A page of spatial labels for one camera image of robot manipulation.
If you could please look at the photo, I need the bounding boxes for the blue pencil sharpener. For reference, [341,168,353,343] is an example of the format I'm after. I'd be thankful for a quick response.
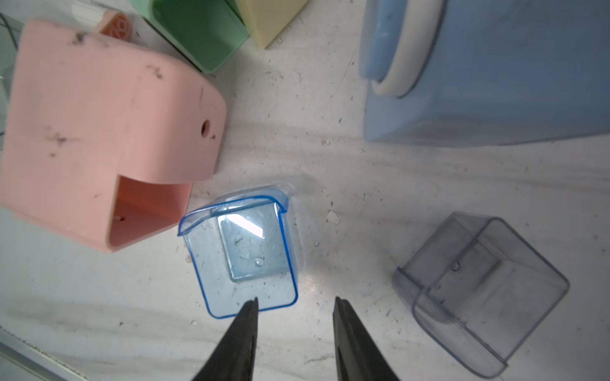
[359,1,609,148]

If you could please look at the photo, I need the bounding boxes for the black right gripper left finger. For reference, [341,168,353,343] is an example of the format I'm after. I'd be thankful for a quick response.
[193,298,259,381]

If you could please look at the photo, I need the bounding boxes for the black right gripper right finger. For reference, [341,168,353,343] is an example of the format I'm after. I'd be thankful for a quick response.
[333,297,400,381]

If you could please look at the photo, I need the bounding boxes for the pink pencil sharpener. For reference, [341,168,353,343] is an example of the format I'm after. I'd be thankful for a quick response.
[1,18,227,252]

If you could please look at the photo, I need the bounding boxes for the clear blue sharpener tray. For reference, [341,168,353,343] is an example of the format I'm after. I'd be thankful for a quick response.
[178,184,299,319]

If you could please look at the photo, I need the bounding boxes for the mint green pencil sharpener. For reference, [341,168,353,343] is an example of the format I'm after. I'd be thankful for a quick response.
[129,0,311,75]

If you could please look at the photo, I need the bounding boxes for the clear grey sharpener tray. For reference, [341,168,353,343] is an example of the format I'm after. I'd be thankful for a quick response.
[392,212,570,379]

